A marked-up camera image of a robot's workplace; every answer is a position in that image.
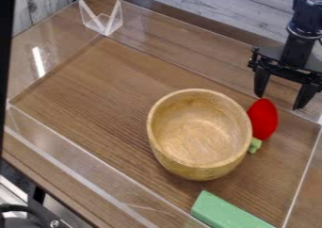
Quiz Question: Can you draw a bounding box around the black table leg bracket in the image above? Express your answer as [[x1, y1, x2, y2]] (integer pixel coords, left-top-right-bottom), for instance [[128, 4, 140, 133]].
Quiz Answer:
[[28, 185, 91, 228]]

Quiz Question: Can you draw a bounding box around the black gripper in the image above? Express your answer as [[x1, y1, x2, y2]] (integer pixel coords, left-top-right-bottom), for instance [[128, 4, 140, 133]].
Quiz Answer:
[[247, 46, 322, 110]]

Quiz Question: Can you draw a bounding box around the wooden bowl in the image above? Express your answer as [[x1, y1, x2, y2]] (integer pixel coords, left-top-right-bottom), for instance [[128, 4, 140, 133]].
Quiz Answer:
[[146, 89, 253, 181]]

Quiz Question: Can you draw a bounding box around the black cable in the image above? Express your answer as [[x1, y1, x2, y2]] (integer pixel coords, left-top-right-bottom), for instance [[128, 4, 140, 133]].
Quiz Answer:
[[0, 203, 35, 228]]

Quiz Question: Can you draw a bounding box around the red plush strawberry toy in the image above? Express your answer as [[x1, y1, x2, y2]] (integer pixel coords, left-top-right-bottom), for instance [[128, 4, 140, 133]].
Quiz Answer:
[[247, 99, 279, 154]]

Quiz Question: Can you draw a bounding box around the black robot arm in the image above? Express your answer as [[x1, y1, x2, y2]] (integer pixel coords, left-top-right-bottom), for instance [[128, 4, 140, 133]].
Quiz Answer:
[[247, 0, 322, 109]]

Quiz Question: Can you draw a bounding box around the clear acrylic corner bracket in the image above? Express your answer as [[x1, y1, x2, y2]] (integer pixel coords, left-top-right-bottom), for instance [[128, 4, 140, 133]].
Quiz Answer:
[[78, 0, 123, 37]]

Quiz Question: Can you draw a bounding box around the green foam block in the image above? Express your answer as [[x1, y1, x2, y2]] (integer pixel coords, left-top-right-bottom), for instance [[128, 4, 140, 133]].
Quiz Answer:
[[191, 190, 275, 228]]

